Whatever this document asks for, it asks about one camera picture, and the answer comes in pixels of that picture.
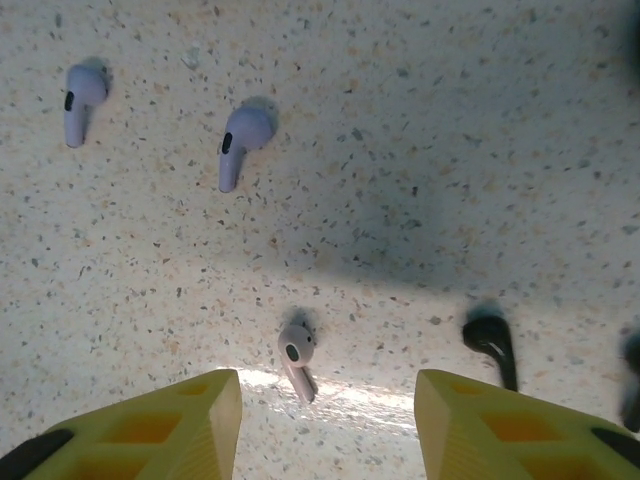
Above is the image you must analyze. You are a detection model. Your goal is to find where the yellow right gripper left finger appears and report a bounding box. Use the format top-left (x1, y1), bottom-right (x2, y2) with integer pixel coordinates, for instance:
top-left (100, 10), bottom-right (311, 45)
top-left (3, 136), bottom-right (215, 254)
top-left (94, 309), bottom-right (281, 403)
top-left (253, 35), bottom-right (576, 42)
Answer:
top-left (0, 368), bottom-right (244, 480)

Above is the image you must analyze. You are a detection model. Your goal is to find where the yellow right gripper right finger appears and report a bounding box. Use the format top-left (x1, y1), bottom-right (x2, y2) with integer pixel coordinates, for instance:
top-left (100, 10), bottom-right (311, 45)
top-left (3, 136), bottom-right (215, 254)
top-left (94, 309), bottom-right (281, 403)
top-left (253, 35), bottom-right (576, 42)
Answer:
top-left (414, 368), bottom-right (640, 480)

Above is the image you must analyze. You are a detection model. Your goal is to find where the pink wireless earbud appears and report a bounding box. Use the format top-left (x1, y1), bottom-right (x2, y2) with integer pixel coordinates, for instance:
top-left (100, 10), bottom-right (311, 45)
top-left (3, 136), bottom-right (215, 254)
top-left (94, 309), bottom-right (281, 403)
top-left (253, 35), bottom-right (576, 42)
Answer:
top-left (277, 323), bottom-right (320, 405)

